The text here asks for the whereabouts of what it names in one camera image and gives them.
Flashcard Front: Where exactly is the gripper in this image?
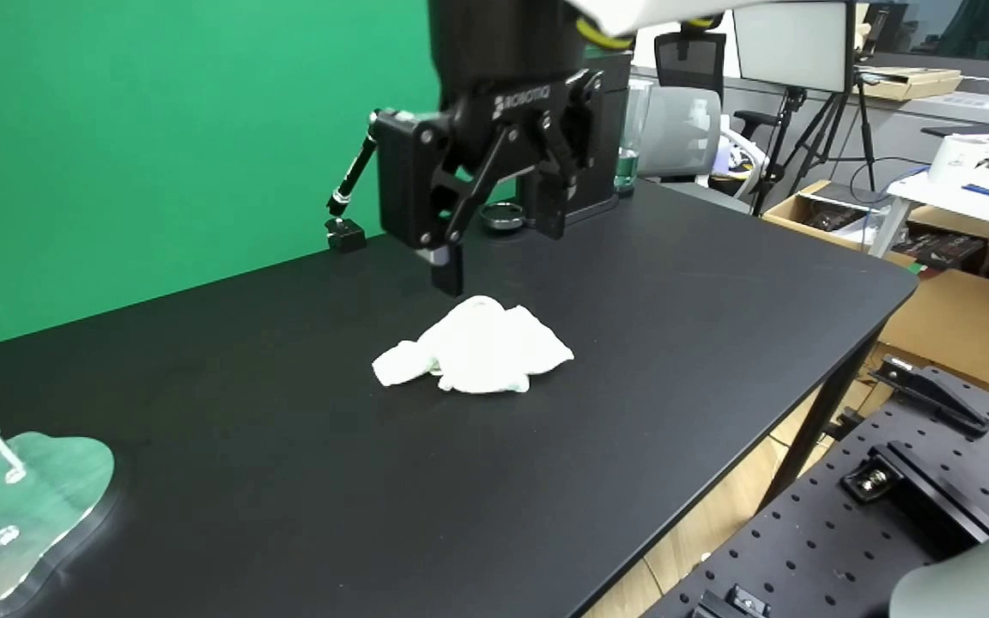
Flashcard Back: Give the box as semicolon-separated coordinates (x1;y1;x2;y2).
372;0;608;298

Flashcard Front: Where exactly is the white cloth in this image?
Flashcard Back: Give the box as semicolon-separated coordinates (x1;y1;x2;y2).
372;295;575;396

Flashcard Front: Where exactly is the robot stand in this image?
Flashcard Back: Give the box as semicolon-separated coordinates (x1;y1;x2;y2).
639;365;989;618

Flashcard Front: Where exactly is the black round lid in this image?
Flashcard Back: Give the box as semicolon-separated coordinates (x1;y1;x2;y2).
481;202;529;233

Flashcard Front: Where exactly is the clear glass bottle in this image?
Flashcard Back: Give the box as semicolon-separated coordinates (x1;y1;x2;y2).
614;77;655;195

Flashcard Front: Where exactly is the office chair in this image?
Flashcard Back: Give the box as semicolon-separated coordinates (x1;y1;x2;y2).
636;31;793;186

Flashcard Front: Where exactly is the white panel on tripod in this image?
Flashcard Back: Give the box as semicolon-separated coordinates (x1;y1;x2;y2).
731;0;880;217

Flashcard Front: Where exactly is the open cardboard box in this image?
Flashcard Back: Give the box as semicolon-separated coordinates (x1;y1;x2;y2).
761;179;901;256

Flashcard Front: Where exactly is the flat cardboard box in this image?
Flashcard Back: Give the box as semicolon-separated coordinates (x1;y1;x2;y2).
855;66;964;103

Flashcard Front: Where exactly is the white table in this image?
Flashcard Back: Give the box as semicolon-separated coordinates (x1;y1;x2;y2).
867;167;989;258

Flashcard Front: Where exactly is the black clamp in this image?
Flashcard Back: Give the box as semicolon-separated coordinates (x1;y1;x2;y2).
870;355;989;438

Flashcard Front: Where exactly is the flat cardboard sheet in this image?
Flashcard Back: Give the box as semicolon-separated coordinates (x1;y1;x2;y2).
876;266;989;389

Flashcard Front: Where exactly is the silver metal plate with bolts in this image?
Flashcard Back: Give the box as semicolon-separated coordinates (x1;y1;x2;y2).
0;427;117;615

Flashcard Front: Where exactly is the black jointed rod mount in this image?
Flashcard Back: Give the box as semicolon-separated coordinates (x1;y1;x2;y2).
325;110;381;253

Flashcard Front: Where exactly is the small black bracket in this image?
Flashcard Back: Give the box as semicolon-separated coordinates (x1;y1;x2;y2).
690;584;772;618

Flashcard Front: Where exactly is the black bracket with bolt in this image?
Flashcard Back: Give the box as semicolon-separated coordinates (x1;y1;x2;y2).
840;440;989;560

